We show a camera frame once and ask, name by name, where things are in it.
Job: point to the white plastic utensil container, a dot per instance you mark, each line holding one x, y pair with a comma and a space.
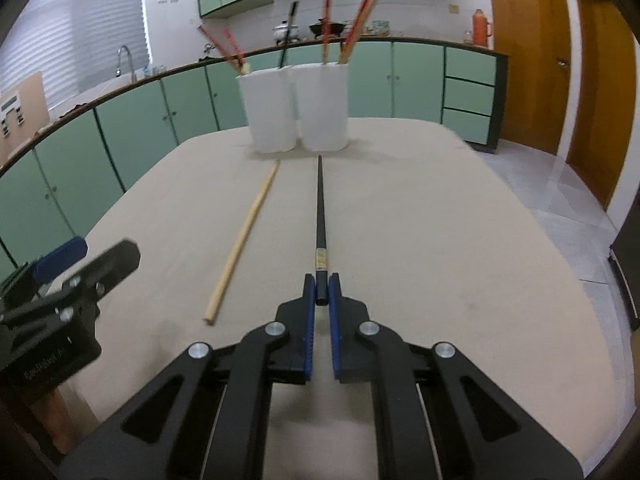
267, 110
322, 107

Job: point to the green drawer unit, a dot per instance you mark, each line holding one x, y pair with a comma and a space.
467, 95

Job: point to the small glass jar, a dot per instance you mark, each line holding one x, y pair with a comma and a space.
467, 36

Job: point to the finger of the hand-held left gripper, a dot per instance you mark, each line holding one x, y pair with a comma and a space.
115, 260
60, 255

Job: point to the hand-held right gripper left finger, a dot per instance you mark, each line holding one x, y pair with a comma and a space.
310, 330

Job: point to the black chair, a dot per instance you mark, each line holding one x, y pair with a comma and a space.
627, 270

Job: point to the row of glass jars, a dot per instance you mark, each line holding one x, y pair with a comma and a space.
382, 29

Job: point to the grey window blind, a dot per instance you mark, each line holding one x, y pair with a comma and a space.
85, 35

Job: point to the white cooking pot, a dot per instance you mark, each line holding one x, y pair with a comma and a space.
280, 32

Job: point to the wooden door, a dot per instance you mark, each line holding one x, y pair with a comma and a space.
600, 95
525, 50

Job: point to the green base cabinets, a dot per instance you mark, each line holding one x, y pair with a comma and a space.
125, 130

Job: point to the chrome sink faucet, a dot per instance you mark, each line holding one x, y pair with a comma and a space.
125, 57

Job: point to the person's left hand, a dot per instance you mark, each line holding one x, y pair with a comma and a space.
57, 415

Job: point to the orange thermos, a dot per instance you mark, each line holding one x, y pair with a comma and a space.
482, 27

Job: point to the black wok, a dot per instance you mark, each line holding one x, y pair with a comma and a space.
315, 29

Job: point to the black chopstick with gold band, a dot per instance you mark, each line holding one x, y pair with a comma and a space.
320, 220
289, 35

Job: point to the light wooden chopstick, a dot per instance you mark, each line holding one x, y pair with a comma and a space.
240, 247

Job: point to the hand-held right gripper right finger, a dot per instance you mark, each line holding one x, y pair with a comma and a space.
334, 330

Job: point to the cardboard box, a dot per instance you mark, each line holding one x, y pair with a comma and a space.
25, 115

